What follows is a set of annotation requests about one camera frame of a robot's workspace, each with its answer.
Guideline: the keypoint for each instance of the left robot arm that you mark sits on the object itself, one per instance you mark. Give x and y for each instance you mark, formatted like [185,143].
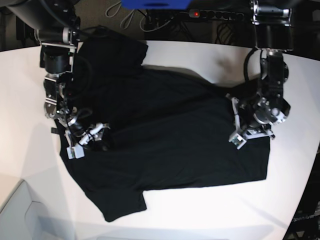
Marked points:
[258,103]

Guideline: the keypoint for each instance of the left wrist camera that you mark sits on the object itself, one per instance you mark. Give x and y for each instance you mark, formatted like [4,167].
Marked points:
[237,140]

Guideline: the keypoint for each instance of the blue box overhead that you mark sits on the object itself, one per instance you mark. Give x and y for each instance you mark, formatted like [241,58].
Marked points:
[156,4]

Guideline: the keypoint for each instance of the black power strip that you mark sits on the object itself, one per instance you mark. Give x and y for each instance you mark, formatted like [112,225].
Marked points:
[216,15]

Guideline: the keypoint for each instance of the black graphic t-shirt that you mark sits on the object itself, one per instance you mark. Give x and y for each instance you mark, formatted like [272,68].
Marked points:
[167,130]

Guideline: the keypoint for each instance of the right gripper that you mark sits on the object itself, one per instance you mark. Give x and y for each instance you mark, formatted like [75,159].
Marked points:
[93,137]

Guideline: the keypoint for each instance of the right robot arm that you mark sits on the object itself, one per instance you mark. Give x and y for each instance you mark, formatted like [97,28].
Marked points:
[57,29]

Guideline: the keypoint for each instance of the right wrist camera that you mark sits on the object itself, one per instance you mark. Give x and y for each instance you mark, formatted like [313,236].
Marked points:
[75,152]

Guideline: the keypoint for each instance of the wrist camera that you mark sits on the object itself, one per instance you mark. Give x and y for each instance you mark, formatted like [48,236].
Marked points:
[237,140]
[75,152]

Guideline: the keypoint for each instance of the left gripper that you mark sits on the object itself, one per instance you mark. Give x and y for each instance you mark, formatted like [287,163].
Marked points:
[242,129]

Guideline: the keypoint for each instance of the black device on floor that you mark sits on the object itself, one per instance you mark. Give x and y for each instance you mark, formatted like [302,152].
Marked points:
[23,31]

